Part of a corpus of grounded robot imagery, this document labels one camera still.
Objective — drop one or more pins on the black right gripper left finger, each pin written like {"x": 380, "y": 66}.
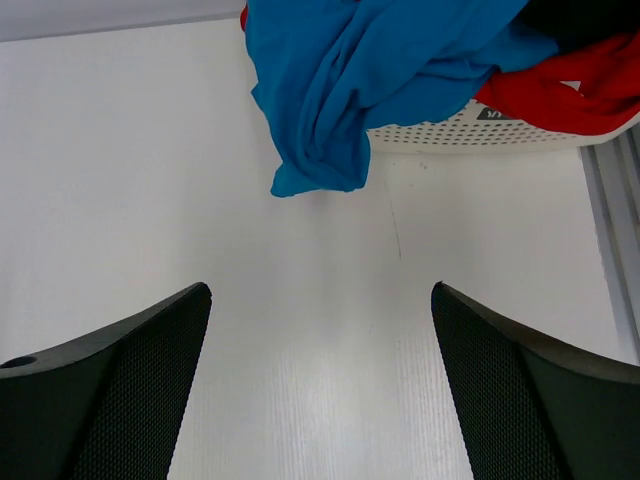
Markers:
{"x": 108, "y": 404}

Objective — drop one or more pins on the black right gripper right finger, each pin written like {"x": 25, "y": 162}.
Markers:
{"x": 531, "y": 406}

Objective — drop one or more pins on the blue t shirt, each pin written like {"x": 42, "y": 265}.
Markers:
{"x": 330, "y": 71}

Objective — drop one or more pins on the white perforated laundry basket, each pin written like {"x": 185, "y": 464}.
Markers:
{"x": 478, "y": 129}

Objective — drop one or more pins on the red t shirt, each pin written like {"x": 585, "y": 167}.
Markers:
{"x": 589, "y": 91}

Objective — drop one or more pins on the black garment in basket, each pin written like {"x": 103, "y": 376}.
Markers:
{"x": 574, "y": 24}

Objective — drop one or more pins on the aluminium frame rail right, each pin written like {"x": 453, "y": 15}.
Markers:
{"x": 612, "y": 176}

